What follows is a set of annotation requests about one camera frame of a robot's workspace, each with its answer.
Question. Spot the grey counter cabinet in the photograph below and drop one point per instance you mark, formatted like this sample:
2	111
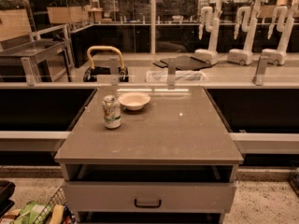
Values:
178	137

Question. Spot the white paper bowl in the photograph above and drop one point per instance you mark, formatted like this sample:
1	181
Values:
134	100

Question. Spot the clear plastic tray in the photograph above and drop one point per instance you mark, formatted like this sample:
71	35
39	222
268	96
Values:
180	76

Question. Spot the green white soda can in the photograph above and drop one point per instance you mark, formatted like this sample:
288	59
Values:
112	112

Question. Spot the black floor mat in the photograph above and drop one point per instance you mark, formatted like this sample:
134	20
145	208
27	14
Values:
183	62

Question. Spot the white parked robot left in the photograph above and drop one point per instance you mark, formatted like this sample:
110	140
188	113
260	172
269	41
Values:
210	22

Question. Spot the white parked robot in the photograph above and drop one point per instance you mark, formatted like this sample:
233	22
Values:
210	22
283	19
246	20

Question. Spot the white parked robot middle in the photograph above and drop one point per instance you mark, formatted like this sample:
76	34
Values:
246	20

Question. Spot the grey metal table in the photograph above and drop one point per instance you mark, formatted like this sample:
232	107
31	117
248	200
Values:
44	60

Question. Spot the yellow item in basket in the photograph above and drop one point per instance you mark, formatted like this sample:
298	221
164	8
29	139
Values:
57	214

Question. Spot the green snack bag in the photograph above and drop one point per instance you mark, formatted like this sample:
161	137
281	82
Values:
33	213

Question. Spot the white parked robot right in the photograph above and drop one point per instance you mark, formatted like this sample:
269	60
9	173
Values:
283	19

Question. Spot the black bin stack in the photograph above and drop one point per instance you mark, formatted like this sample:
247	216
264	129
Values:
7	189

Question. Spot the grey drawer with black handle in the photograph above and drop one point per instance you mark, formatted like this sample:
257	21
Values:
153	197

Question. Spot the wire basket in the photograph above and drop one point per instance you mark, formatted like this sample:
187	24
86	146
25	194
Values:
59	198

